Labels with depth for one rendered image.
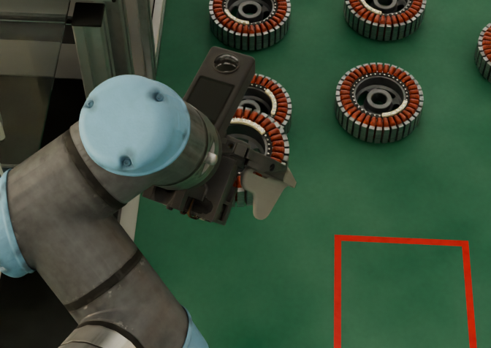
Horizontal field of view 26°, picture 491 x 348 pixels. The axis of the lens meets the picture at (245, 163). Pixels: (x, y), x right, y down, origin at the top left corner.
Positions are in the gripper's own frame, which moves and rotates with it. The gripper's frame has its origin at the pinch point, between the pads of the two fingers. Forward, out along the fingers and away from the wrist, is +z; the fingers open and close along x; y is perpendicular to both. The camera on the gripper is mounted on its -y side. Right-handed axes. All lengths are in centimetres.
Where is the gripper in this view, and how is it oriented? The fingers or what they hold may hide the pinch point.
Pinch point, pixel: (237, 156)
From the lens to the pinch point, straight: 112.7
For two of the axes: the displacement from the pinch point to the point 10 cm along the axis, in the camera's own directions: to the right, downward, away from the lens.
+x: 9.1, 3.3, -2.4
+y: -3.5, 9.3, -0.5
